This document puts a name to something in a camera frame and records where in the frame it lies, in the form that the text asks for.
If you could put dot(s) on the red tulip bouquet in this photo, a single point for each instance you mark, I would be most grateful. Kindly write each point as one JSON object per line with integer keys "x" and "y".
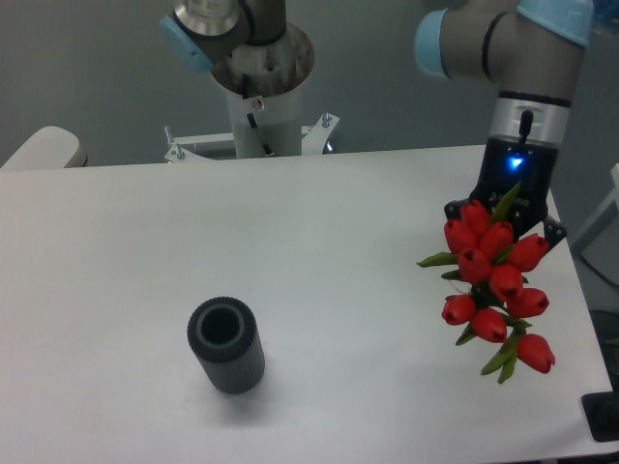
{"x": 486, "y": 254}

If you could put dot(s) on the white pedestal base frame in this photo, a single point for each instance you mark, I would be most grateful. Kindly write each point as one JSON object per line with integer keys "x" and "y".
{"x": 313, "y": 140}

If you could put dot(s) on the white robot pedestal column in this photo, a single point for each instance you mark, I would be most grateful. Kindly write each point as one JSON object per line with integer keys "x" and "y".
{"x": 263, "y": 84}

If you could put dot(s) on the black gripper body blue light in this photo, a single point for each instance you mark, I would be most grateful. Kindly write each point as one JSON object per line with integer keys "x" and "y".
{"x": 507, "y": 164}

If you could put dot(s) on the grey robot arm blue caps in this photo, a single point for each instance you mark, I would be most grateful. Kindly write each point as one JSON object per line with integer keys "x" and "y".
{"x": 533, "y": 50}

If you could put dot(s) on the beige chair back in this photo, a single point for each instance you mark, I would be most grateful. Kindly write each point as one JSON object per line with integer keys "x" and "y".
{"x": 48, "y": 148}

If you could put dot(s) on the black device at table edge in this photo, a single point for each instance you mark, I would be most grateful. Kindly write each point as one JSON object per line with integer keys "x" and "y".
{"x": 601, "y": 411}

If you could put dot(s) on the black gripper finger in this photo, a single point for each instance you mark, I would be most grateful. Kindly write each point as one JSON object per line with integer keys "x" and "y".
{"x": 453, "y": 209}
{"x": 554, "y": 232}

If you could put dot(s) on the dark grey ribbed vase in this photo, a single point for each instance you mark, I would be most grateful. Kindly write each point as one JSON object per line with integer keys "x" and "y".
{"x": 224, "y": 337}

